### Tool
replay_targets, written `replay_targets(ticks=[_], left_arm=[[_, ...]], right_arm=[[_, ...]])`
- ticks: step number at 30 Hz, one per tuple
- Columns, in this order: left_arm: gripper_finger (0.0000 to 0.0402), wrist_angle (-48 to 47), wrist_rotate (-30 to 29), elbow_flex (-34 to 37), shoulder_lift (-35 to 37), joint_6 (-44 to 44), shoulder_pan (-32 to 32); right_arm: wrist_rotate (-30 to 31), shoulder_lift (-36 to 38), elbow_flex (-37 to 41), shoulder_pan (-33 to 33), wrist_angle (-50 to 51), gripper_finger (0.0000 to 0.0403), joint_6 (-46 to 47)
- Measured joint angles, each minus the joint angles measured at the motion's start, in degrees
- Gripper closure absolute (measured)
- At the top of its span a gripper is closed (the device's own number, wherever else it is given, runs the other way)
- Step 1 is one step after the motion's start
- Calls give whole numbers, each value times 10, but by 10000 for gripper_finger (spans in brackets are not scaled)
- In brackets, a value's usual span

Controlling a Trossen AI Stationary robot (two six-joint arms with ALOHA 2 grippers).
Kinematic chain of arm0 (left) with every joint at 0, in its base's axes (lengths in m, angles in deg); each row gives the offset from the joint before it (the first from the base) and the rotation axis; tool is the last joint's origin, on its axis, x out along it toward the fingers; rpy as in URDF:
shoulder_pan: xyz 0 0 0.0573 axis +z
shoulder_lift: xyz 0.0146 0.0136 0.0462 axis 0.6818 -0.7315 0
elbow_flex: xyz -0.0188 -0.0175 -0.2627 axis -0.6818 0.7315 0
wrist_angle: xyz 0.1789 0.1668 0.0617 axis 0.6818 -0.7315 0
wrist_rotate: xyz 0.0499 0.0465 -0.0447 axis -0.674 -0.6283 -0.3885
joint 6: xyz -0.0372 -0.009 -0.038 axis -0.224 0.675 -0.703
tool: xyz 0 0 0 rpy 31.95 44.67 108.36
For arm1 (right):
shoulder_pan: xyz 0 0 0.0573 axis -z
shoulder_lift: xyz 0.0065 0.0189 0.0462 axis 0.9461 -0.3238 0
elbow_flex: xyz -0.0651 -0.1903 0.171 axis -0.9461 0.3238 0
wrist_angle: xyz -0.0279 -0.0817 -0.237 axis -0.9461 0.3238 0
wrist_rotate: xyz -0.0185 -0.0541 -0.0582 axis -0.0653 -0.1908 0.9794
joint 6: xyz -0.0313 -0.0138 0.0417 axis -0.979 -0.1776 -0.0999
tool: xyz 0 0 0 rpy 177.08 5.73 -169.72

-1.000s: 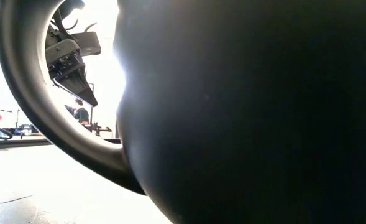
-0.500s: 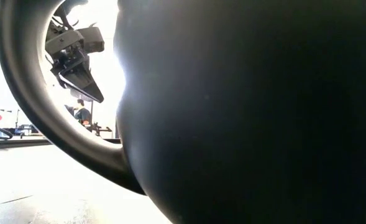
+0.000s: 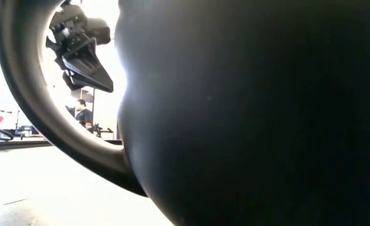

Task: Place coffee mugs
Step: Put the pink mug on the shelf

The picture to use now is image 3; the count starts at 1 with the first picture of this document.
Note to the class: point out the person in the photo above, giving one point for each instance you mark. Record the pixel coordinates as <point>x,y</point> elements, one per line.
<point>84,116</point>

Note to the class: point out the dark blue glazed mug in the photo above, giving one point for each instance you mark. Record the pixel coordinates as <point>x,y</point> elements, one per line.
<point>235,125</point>

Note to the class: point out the black tripod equipment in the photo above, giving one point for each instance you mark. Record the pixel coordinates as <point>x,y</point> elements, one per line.
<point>100,129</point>

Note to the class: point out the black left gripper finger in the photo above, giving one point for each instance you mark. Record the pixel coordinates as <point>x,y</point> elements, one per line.
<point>73,83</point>
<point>90,67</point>

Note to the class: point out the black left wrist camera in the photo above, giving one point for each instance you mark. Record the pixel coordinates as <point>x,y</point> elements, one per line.
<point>99,30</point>

